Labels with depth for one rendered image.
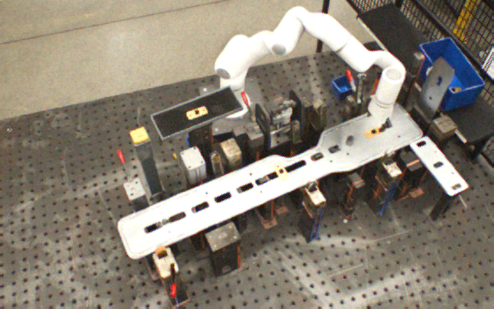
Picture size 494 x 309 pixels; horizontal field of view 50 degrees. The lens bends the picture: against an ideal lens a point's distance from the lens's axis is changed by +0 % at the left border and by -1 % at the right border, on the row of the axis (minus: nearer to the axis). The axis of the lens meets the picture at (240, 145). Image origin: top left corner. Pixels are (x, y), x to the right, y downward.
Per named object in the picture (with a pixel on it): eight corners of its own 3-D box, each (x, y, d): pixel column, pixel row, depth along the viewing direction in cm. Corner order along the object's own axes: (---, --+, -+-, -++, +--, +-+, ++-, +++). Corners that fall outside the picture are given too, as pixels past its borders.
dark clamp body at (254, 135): (249, 190, 254) (249, 146, 223) (237, 169, 261) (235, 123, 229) (269, 181, 257) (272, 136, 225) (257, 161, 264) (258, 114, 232)
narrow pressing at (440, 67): (430, 122, 238) (454, 71, 210) (415, 104, 244) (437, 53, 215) (431, 122, 238) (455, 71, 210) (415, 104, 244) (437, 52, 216)
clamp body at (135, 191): (142, 240, 240) (127, 204, 210) (134, 220, 246) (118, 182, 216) (162, 232, 243) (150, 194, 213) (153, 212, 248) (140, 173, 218)
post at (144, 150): (151, 198, 252) (134, 147, 216) (145, 185, 256) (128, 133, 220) (165, 192, 254) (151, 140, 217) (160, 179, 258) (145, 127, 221)
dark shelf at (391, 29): (467, 147, 230) (469, 143, 228) (355, 18, 276) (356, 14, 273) (506, 129, 235) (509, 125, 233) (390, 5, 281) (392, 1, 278)
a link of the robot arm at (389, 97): (379, 83, 217) (372, 99, 213) (386, 61, 206) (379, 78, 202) (399, 90, 215) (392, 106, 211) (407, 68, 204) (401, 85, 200)
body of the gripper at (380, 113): (370, 93, 217) (364, 109, 227) (384, 110, 212) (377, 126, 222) (385, 86, 219) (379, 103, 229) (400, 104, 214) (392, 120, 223)
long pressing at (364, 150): (132, 267, 203) (131, 267, 202) (114, 220, 214) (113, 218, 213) (426, 137, 235) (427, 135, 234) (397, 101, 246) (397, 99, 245)
